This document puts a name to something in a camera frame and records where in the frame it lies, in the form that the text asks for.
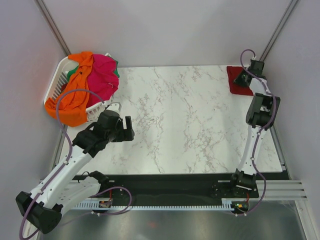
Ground dark red t shirt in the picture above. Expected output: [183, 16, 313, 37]
[226, 65, 255, 97]

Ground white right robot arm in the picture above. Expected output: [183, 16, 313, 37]
[229, 69, 281, 197]

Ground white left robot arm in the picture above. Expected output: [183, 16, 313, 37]
[15, 109, 135, 234]

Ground orange t shirt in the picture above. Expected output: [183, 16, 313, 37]
[44, 51, 94, 127]

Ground pink t shirt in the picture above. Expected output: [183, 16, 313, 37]
[87, 54, 120, 101]

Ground green t shirt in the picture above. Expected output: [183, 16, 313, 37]
[66, 60, 120, 81]

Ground white plastic laundry basket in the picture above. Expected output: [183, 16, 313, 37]
[44, 51, 120, 127]

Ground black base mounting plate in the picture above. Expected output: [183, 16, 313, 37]
[72, 172, 291, 207]

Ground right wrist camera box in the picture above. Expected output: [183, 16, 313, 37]
[248, 59, 265, 78]

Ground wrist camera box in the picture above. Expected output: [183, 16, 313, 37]
[105, 102, 122, 114]
[248, 59, 265, 78]

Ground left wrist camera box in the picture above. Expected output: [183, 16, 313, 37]
[105, 102, 122, 114]

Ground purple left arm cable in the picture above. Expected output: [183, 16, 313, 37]
[18, 89, 106, 238]

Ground right vertical aluminium post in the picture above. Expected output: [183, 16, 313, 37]
[258, 0, 300, 62]

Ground vertical aluminium post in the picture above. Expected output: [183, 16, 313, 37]
[258, 0, 300, 62]
[34, 0, 71, 56]

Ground aluminium frame rail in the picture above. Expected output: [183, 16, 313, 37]
[257, 180, 309, 201]

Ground white slotted cable duct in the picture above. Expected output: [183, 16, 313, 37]
[72, 198, 250, 212]

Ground left vertical aluminium post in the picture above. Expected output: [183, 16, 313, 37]
[34, 0, 71, 56]

